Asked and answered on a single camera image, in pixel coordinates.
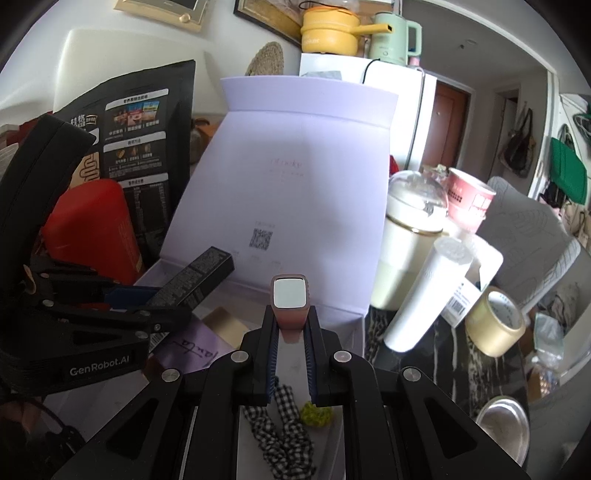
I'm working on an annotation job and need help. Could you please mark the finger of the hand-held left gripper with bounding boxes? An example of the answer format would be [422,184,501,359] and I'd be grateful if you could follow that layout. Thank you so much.
[23,263,162,311]
[28,302,192,344]

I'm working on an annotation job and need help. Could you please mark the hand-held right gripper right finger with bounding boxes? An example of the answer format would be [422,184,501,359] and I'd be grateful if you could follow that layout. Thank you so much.
[305,305,532,480]

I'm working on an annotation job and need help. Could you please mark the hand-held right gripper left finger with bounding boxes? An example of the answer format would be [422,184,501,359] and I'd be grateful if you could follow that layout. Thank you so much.
[51,305,280,480]

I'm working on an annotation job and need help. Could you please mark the yellow-green hair tie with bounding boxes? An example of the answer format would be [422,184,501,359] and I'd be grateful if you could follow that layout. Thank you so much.
[300,401,332,428]

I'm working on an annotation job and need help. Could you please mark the gold cardboard box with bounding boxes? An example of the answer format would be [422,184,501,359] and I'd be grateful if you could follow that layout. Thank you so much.
[203,307,252,352]

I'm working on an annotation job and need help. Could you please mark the purple card pouch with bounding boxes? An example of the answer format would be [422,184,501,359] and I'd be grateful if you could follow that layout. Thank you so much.
[152,320,241,374]

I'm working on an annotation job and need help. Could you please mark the pink rectangular case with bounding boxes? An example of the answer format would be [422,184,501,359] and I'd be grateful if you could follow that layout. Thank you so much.
[270,274,309,344]

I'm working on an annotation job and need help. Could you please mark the black slim box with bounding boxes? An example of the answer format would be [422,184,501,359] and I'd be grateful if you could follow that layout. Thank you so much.
[148,246,235,310]

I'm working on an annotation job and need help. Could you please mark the checked scrunchie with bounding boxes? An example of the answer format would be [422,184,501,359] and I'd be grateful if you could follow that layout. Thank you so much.
[240,383,317,478]

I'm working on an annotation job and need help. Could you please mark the white gift box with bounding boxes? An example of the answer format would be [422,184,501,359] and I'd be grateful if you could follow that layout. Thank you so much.
[44,76,400,480]

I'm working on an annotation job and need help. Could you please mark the red canister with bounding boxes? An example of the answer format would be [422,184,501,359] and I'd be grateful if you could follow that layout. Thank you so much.
[42,179,146,287]

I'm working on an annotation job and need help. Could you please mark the black snack bag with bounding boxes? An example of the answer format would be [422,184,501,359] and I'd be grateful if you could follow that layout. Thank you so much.
[53,60,197,273]

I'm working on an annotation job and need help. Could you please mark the white plastic roll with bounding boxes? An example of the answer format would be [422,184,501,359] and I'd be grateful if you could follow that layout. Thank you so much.
[384,237,474,352]

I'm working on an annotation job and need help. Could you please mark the cream pot with glass lid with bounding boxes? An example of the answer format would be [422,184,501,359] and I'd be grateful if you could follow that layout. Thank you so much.
[372,170,451,310]

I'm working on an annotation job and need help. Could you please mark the beige tape roll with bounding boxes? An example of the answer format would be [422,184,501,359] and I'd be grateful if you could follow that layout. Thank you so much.
[464,286,527,357]

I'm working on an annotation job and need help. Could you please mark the white board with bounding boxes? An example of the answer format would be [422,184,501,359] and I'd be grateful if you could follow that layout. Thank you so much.
[53,28,259,114]

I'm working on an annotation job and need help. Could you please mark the white carton box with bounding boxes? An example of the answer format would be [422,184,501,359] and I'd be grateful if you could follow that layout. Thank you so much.
[441,233,504,328]

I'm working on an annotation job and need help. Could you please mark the metal bowl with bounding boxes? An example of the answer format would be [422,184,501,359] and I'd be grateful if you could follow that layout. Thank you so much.
[475,395,531,464]

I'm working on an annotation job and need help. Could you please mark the pink paper cup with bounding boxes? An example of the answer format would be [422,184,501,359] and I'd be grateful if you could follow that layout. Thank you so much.
[445,167,497,234]

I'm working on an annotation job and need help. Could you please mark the clear plastic bag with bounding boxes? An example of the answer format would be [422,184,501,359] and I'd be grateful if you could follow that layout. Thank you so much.
[531,314,573,370]

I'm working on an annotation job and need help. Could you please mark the grey chair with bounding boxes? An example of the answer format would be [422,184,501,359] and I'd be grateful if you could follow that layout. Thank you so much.
[475,176,580,315]

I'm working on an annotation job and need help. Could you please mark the woven round trivet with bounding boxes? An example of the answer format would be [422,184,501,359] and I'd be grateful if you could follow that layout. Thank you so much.
[245,41,283,77]

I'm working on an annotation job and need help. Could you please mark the white refrigerator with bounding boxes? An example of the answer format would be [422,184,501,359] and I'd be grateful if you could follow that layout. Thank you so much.
[299,53,437,171]

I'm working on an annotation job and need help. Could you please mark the brown door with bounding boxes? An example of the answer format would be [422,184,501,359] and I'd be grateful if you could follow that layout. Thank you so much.
[434,80,472,169]

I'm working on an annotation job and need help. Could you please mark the framed picture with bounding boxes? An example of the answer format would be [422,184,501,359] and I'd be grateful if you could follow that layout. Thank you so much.
[233,0,305,47]

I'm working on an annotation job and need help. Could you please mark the dark handbag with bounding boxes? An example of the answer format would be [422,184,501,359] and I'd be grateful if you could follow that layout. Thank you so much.
[502,108,534,178]

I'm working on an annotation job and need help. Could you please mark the green tote bag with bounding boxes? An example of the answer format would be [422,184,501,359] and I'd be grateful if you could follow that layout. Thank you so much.
[549,137,588,204]

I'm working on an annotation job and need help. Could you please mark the yellow cooker pot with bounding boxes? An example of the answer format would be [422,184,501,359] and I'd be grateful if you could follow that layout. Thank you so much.
[300,6,389,56]

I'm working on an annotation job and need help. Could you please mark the green electric kettle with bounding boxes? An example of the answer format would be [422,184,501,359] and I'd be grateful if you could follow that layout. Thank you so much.
[369,11,423,65]

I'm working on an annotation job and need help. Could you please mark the beige wall intercom panel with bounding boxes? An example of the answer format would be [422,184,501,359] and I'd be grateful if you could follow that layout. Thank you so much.
[113,0,208,32]

